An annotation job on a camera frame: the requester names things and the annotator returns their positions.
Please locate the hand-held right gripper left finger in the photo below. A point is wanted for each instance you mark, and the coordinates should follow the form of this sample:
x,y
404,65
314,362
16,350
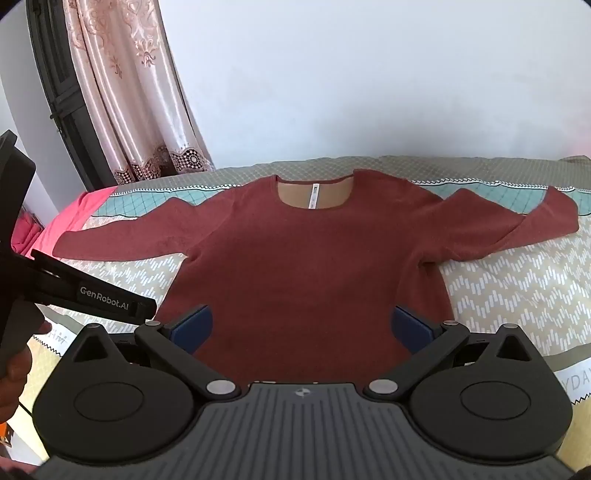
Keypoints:
x,y
195,324

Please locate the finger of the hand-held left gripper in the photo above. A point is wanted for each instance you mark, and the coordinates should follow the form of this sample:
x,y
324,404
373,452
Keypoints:
x,y
92,288

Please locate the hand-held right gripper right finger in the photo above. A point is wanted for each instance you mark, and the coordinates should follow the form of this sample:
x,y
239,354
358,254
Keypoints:
x,y
408,325

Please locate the red long-sleeved sweater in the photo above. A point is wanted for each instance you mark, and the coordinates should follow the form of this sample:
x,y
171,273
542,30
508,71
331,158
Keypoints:
x,y
300,267

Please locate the person's left hand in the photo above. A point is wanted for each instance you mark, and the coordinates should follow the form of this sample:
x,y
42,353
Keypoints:
x,y
14,392

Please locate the pink cloth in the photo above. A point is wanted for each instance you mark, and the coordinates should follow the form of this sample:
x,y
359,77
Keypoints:
x,y
60,221

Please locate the patterned beige and teal blanket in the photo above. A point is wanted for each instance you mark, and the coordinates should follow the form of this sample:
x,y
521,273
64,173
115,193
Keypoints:
x,y
508,286

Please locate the pink embroidered curtain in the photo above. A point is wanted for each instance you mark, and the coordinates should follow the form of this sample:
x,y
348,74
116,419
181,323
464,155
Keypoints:
x,y
124,92

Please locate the dark window frame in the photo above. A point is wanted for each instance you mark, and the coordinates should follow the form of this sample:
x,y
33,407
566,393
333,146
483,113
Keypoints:
x,y
69,106

